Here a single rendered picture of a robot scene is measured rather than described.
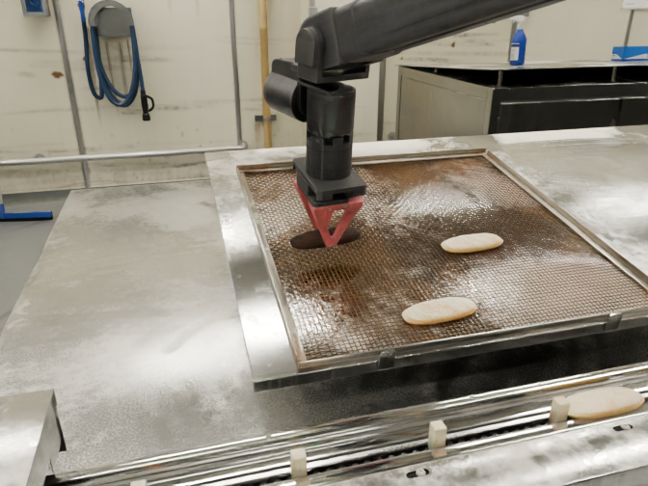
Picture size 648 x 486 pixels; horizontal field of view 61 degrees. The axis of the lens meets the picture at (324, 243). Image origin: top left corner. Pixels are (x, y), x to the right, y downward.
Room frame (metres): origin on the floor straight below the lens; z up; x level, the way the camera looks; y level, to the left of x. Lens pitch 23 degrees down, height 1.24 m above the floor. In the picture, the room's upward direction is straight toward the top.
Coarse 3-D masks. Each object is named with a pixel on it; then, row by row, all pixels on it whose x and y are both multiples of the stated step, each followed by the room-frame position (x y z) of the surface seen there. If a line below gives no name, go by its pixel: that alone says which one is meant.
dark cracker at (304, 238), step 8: (312, 232) 0.68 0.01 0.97; (344, 232) 0.69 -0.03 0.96; (352, 232) 0.69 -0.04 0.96; (296, 240) 0.67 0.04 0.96; (304, 240) 0.67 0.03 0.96; (312, 240) 0.67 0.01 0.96; (320, 240) 0.67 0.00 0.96; (344, 240) 0.68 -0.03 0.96; (352, 240) 0.68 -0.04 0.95; (296, 248) 0.66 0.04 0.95; (304, 248) 0.66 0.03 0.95; (312, 248) 0.66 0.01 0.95
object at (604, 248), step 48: (288, 192) 0.88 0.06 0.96; (432, 192) 0.91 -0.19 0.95; (528, 192) 0.92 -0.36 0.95; (432, 240) 0.75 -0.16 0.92; (528, 240) 0.76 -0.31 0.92; (432, 288) 0.64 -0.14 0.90; (576, 288) 0.65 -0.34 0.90; (624, 288) 0.65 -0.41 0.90; (288, 336) 0.53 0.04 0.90; (336, 336) 0.54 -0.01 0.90; (480, 336) 0.54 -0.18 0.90
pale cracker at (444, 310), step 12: (432, 300) 0.60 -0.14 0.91; (444, 300) 0.60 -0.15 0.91; (456, 300) 0.60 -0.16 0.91; (468, 300) 0.60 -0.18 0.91; (408, 312) 0.58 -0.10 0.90; (420, 312) 0.57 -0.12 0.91; (432, 312) 0.57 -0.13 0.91; (444, 312) 0.57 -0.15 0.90; (456, 312) 0.58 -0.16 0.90; (468, 312) 0.58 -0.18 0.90; (420, 324) 0.56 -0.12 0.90
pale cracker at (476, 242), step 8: (448, 240) 0.74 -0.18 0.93; (456, 240) 0.74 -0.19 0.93; (464, 240) 0.74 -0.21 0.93; (472, 240) 0.74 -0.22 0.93; (480, 240) 0.74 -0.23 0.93; (488, 240) 0.74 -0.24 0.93; (496, 240) 0.74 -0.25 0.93; (448, 248) 0.72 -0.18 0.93; (456, 248) 0.72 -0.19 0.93; (464, 248) 0.72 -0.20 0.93; (472, 248) 0.73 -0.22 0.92; (480, 248) 0.73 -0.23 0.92; (488, 248) 0.73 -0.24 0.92
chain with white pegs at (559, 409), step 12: (552, 408) 0.46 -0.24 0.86; (564, 408) 0.45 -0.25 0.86; (552, 420) 0.46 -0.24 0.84; (432, 432) 0.42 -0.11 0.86; (444, 432) 0.42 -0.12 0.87; (492, 432) 0.44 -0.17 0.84; (504, 432) 0.44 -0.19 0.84; (432, 444) 0.42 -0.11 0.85; (444, 444) 0.42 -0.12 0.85; (300, 456) 0.38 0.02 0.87; (372, 456) 0.41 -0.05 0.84; (384, 456) 0.41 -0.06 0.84; (300, 468) 0.38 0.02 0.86; (324, 468) 0.39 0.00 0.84; (336, 468) 0.40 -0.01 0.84; (144, 480) 0.35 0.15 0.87; (264, 480) 0.38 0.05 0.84; (276, 480) 0.38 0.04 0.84
